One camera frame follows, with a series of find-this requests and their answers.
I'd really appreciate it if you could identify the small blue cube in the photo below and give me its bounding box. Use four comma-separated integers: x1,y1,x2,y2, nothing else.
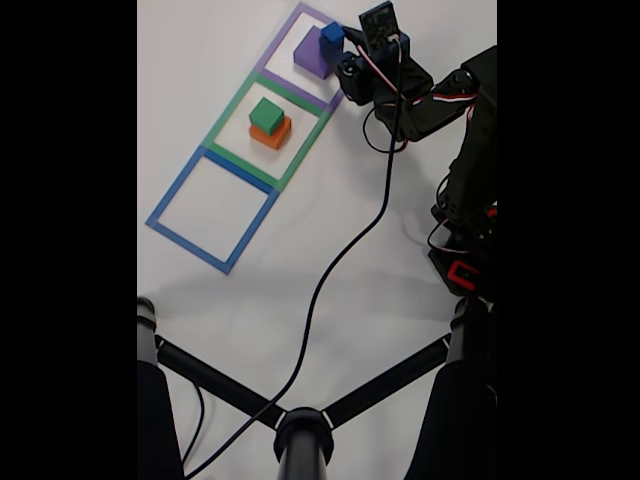
320,21,346,64

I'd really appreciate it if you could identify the purple block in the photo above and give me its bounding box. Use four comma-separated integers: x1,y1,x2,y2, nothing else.
292,25,336,81

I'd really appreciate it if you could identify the green cube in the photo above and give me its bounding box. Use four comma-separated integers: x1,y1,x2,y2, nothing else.
248,97,286,138

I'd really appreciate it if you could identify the orange cube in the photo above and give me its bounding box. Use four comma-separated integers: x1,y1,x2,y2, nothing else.
248,117,293,151

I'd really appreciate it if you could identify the red white servo cable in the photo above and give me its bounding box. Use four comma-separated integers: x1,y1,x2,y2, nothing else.
353,44,481,134

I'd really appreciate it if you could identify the camera board with blue mount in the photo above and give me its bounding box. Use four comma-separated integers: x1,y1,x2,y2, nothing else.
358,1,412,64

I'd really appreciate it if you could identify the thin black looped wire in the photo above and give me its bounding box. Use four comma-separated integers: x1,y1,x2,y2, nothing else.
363,107,410,155

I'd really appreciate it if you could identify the purple square frame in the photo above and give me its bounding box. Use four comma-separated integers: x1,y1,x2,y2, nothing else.
259,1,351,114

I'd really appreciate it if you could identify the thick black camera cable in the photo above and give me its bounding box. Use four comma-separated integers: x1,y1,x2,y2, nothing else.
183,37,404,479

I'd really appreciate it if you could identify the green square frame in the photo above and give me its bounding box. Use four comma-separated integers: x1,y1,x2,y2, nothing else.
202,72,334,194

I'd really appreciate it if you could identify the blue square frame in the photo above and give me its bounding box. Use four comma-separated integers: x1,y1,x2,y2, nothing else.
145,145,280,275

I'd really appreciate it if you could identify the black camera tripod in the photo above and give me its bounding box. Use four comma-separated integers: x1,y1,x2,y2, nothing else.
137,295,498,480

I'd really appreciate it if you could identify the thin black cable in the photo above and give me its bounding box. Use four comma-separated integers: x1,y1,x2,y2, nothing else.
180,382,206,466

